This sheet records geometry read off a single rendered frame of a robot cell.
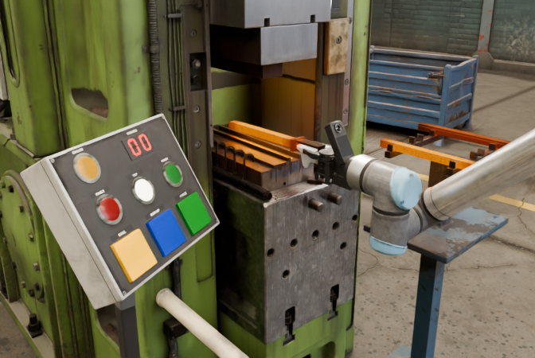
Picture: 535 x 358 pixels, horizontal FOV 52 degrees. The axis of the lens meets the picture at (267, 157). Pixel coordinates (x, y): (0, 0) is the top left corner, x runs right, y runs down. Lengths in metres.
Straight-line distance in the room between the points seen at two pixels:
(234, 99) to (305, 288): 0.72
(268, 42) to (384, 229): 0.55
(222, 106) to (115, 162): 0.93
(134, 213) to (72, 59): 0.76
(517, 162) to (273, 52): 0.64
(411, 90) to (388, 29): 5.02
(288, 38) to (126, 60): 0.42
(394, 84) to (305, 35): 3.79
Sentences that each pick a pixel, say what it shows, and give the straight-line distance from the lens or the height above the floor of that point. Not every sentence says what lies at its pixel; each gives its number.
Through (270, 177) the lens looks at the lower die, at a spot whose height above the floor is 0.96.
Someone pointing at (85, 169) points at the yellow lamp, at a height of 1.16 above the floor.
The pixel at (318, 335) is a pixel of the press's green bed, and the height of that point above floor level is 0.40.
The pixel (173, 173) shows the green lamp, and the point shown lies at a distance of 1.18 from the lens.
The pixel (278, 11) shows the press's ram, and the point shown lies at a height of 1.40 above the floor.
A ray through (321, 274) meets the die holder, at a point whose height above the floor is 0.62.
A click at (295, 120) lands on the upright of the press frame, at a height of 1.01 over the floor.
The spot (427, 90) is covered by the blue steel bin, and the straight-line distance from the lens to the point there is 5.14.
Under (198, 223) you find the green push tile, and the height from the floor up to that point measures 0.99.
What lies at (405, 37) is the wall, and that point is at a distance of 10.01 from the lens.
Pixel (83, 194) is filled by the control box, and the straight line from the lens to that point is 1.02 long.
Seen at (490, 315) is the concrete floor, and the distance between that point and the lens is 2.81.
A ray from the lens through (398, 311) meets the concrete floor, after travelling 2.71.
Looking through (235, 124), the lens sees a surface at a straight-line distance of 1.74.
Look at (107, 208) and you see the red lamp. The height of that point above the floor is 1.09.
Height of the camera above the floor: 1.50
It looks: 19 degrees down
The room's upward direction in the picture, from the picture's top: straight up
